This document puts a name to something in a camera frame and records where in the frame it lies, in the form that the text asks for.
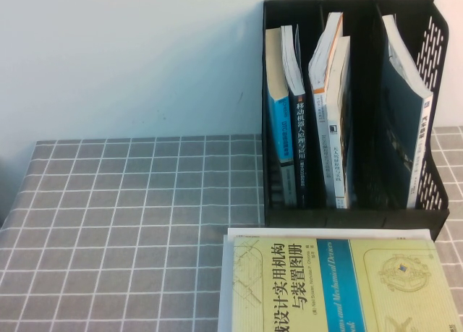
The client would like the white self-driving book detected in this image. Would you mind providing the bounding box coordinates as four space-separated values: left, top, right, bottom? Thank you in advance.
323 35 354 210

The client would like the light blue spine book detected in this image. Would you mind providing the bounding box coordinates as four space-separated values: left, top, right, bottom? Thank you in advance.
265 27 297 207

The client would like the dark navy spine book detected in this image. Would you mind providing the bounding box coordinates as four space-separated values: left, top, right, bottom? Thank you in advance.
280 23 308 208

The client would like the white spine orange band book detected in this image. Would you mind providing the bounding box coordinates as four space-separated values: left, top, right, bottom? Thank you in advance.
307 12 344 207

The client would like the plain white book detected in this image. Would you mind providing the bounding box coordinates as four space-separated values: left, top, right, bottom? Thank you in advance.
216 226 435 332

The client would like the black plastic book stand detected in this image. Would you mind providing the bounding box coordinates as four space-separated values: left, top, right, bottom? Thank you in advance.
262 0 451 235

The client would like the yellow-green mechanisms book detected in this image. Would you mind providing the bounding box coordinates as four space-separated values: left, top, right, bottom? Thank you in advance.
229 236 463 332

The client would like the dark blue cover book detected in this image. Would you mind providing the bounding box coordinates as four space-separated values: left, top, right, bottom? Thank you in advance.
372 14 434 209

